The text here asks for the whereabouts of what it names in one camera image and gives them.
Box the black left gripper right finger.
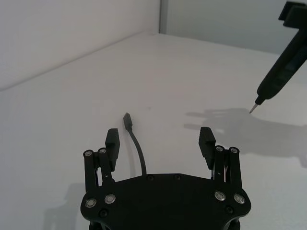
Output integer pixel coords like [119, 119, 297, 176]
[198, 126, 243, 190]

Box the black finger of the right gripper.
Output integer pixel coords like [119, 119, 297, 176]
[283, 5, 307, 32]
[278, 0, 298, 22]

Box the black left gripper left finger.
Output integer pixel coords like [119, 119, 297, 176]
[83, 128, 121, 194]

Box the black corded tool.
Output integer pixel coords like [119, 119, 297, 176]
[249, 22, 307, 114]

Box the white table cloth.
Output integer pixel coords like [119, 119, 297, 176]
[0, 32, 307, 230]

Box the thin dark cable with plug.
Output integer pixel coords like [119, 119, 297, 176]
[123, 112, 148, 177]

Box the grey striped post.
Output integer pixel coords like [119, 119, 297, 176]
[158, 0, 168, 35]

